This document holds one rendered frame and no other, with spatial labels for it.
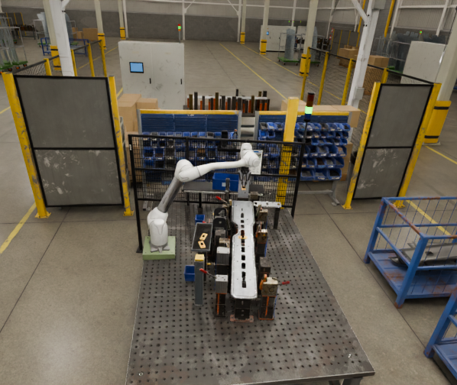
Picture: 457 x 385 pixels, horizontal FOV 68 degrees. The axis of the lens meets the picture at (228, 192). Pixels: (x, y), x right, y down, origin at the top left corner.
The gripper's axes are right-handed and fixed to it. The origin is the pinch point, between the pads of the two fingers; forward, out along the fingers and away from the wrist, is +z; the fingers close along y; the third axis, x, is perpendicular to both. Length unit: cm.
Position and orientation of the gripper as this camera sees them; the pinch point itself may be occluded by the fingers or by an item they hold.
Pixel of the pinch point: (244, 184)
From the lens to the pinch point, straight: 324.1
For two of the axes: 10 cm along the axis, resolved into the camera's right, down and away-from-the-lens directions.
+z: -0.4, 8.8, 4.7
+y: 10.0, 0.4, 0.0
